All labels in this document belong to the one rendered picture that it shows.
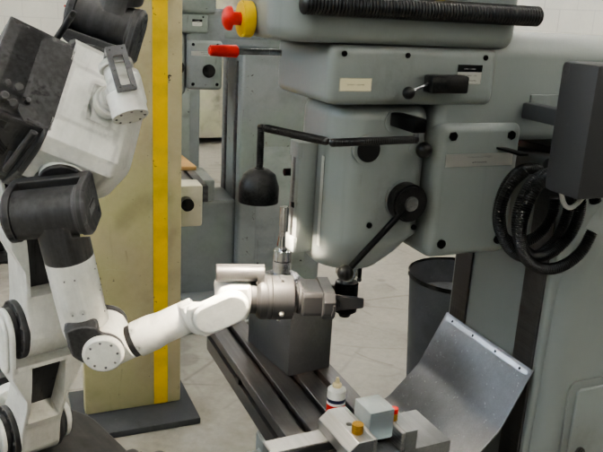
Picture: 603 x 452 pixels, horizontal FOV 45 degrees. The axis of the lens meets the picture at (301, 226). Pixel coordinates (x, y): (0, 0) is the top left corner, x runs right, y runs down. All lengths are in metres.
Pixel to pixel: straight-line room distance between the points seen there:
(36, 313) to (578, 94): 1.26
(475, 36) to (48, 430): 1.44
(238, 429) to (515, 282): 1.97
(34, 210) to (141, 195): 1.76
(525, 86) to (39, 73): 0.90
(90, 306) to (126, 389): 2.00
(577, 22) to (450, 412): 5.70
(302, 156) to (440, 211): 0.28
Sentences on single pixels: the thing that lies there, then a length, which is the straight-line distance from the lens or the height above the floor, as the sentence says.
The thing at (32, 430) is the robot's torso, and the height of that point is 0.72.
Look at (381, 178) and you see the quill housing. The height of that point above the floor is 1.50.
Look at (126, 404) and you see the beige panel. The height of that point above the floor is 0.05.
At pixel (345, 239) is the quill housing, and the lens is 1.33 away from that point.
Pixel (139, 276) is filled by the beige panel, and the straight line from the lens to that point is 3.20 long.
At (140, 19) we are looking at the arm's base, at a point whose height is 1.74.
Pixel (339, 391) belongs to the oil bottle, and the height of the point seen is 1.01.
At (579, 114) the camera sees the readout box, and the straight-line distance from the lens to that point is 1.22.
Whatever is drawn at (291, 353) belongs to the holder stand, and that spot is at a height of 0.99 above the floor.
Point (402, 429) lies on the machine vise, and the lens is 1.44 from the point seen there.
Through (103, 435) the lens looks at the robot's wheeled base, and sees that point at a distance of 2.28.
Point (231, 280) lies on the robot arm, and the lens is 1.43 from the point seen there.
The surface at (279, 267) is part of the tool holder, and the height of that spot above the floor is 1.15.
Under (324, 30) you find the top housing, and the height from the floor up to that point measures 1.75.
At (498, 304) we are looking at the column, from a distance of 1.69.
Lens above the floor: 1.78
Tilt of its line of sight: 16 degrees down
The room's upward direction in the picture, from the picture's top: 3 degrees clockwise
